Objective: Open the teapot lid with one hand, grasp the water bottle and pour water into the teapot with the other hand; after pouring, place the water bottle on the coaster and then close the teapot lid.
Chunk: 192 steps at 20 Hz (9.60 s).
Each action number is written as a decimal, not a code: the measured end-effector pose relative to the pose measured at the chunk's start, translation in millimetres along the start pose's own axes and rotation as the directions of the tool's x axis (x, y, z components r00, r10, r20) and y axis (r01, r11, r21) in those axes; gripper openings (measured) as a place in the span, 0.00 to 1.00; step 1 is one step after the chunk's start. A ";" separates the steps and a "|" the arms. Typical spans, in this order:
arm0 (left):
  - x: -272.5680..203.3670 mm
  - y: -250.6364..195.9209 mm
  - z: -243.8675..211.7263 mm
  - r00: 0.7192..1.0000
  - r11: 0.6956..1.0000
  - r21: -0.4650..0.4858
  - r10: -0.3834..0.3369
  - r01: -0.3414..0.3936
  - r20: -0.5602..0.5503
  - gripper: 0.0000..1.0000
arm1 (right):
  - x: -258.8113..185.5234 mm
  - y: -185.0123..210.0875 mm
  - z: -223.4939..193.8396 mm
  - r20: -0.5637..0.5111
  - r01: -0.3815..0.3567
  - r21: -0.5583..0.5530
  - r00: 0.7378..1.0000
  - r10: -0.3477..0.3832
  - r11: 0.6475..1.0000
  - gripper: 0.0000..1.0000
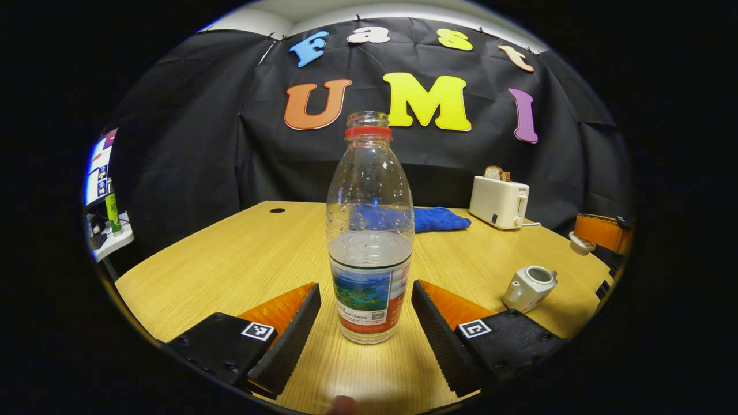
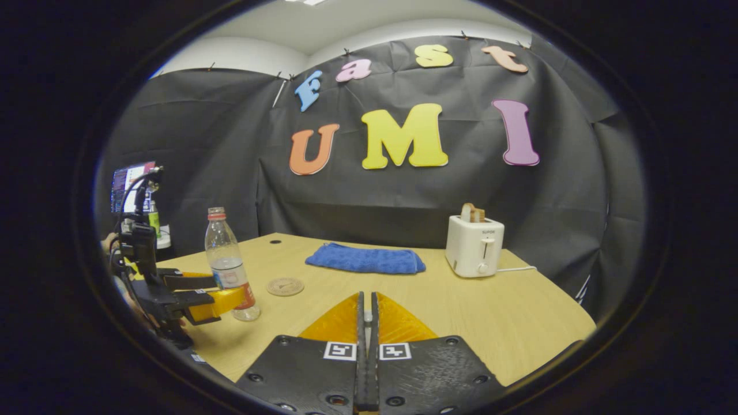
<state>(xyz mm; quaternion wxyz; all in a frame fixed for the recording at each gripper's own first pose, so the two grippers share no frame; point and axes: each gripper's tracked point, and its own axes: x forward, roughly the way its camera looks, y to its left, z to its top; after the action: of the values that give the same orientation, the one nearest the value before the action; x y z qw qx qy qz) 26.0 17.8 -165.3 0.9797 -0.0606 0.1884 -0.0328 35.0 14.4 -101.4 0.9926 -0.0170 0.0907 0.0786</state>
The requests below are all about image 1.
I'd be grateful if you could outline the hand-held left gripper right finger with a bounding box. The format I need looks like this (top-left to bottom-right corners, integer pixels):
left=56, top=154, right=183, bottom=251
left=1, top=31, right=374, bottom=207
left=411, top=280, right=568, bottom=398

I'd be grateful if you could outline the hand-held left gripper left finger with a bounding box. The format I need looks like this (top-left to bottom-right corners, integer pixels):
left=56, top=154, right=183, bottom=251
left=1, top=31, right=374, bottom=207
left=164, top=282, right=322, bottom=399

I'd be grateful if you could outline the clear plastic water bottle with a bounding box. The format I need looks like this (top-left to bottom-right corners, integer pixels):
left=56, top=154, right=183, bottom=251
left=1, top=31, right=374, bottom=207
left=326, top=111, right=416, bottom=345

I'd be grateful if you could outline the black backdrop cloth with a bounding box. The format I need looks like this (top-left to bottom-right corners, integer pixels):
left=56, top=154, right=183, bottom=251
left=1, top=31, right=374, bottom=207
left=107, top=17, right=635, bottom=271

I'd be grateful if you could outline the blue folded towel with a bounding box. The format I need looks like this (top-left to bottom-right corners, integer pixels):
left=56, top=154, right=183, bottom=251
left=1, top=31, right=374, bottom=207
left=414, top=206, right=472, bottom=233

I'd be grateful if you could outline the white side desk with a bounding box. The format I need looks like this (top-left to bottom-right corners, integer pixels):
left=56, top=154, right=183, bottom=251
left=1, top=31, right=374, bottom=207
left=86, top=210, right=135, bottom=263

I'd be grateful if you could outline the white toaster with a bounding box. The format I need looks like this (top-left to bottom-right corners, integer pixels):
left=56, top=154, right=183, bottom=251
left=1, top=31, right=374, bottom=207
left=469, top=175, right=530, bottom=231

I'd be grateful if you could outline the white ceramic teacup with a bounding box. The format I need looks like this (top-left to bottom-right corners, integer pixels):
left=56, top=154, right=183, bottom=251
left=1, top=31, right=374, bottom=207
left=503, top=265, right=559, bottom=314

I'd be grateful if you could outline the computer monitor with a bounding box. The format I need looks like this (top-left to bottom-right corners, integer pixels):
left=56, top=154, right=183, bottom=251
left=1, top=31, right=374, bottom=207
left=85, top=128, right=119, bottom=207

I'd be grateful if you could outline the small green bottle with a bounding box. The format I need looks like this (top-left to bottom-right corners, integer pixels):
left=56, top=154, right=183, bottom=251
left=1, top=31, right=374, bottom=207
left=105, top=179, right=123, bottom=237

